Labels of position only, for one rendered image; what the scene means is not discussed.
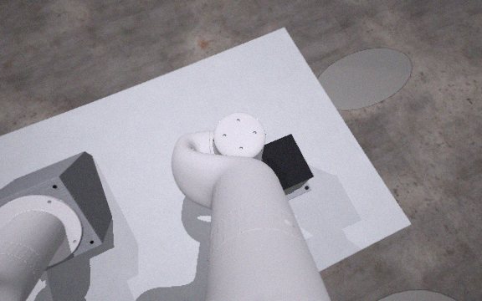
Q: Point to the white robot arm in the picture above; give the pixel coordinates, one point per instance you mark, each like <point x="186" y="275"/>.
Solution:
<point x="257" y="251"/>

